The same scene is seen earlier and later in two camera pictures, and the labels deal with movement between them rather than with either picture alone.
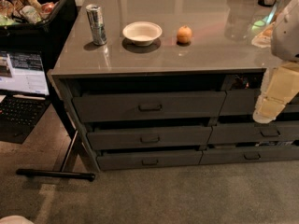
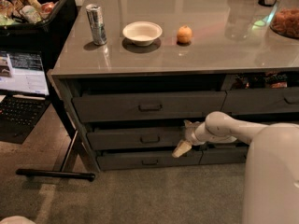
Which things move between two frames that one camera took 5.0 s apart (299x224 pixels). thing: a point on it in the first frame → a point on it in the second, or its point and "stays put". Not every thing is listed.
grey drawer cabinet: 167,76 stays put
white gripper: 286,36 → 193,135
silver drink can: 96,22 stays put
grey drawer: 161,138 stays put
